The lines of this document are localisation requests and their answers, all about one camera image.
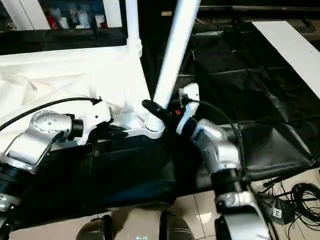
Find white blue patterned jar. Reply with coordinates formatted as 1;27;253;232
75;9;90;29

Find white plastic table leg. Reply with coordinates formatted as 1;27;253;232
145;0;203;133
124;0;144;61

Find black work mat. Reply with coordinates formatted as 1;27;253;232
0;21;320;230

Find white flat board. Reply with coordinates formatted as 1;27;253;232
250;20;320;100

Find tangled black floor cables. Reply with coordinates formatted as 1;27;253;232
259;169;320;235

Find black left wrist camera cable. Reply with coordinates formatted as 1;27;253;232
0;96;104;133

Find white display cabinet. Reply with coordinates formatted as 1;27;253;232
0;0;125;31

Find white plastic table top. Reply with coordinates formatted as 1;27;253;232
0;44;168;151

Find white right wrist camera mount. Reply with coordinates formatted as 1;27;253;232
175;83;201;136

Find dark robot right foot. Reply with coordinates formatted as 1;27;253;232
159;210;198;240

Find red bottle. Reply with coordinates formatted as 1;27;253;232
49;11;59;30

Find black cabinet with gold label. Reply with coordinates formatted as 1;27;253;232
139;0;320;24

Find dark robot foot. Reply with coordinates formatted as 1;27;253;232
159;210;198;240
75;213;114;240

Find dark robot left foot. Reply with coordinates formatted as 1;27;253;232
75;213;114;240

